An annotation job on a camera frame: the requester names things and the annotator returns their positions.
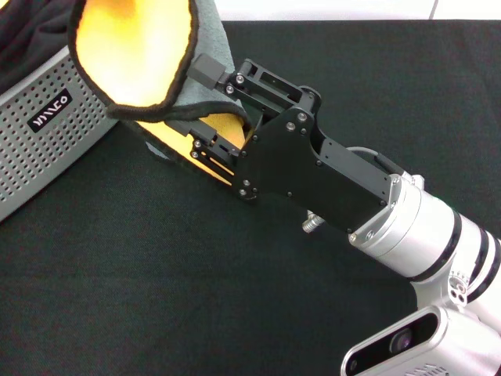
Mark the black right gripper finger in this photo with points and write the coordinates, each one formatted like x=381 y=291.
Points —
x=219 y=156
x=207 y=70

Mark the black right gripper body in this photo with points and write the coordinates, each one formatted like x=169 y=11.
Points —
x=282 y=164

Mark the yellow grey towel black trim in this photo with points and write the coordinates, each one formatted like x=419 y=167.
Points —
x=129 y=51

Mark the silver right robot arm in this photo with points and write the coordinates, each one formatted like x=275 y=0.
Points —
x=422 y=235

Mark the black tablecloth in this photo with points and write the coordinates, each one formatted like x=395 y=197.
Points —
x=156 y=293

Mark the grey perforated storage box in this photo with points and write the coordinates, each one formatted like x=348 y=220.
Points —
x=47 y=164

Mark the black cloth box lining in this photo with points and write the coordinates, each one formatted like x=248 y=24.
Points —
x=23 y=39

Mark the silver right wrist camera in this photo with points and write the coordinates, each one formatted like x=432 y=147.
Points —
x=450 y=344

